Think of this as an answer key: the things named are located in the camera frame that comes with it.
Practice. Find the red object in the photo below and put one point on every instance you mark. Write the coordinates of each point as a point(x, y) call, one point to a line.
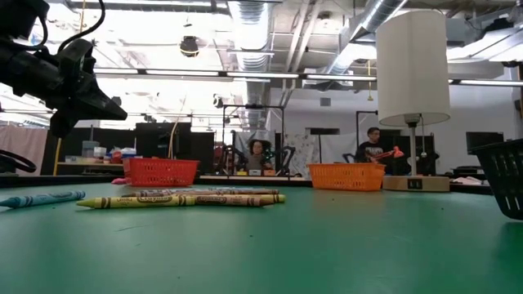
point(394, 153)

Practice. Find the wooden shelf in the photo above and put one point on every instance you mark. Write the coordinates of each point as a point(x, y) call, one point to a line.
point(90, 164)

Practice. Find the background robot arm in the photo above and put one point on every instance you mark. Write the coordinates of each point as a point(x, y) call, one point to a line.
point(288, 159)

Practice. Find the red plastic basket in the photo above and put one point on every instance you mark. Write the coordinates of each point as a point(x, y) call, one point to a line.
point(159, 171)

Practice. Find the black plastic basket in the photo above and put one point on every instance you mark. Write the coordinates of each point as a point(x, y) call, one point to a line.
point(502, 147)

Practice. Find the black ceiling speaker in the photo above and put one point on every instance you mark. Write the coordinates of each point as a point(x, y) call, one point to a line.
point(217, 101)

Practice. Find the black ceiling dome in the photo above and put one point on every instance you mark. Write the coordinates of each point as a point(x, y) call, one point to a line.
point(189, 45)

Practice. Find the long ceiling light bar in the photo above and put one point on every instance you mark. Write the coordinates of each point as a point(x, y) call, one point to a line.
point(261, 75)

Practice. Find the grey box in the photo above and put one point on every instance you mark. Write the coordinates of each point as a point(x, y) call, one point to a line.
point(90, 149)

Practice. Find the white hanging sheet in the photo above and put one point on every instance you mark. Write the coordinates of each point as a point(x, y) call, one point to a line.
point(302, 151)

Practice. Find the pink curtain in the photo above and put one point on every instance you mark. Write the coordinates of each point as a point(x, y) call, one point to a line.
point(24, 141)

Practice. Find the teal blue crayon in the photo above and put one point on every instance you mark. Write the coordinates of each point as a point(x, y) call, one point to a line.
point(41, 199)

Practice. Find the white papers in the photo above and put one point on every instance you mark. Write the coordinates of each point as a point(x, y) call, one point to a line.
point(468, 181)

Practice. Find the orange plastic basket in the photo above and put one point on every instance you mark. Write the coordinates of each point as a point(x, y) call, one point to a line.
point(347, 176)

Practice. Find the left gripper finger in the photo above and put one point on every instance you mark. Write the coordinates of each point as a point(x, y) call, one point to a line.
point(102, 110)

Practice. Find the black monitor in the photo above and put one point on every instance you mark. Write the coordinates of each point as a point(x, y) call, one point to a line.
point(484, 143)

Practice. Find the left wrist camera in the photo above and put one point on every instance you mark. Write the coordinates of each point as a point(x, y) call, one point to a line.
point(77, 57)

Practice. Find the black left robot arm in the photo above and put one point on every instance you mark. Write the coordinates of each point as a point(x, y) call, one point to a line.
point(20, 69)

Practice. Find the person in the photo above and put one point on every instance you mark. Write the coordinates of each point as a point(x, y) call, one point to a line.
point(369, 150)
point(257, 157)

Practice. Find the black frame stand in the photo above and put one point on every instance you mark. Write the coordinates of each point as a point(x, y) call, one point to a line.
point(357, 130)
point(253, 106)

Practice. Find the black partition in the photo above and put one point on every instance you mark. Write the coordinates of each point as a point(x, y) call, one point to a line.
point(163, 139)

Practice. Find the silver ventilation duct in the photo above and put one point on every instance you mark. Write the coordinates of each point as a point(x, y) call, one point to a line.
point(367, 24)
point(250, 49)

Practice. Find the white shade table lamp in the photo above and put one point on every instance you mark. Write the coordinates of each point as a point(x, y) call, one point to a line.
point(412, 65)

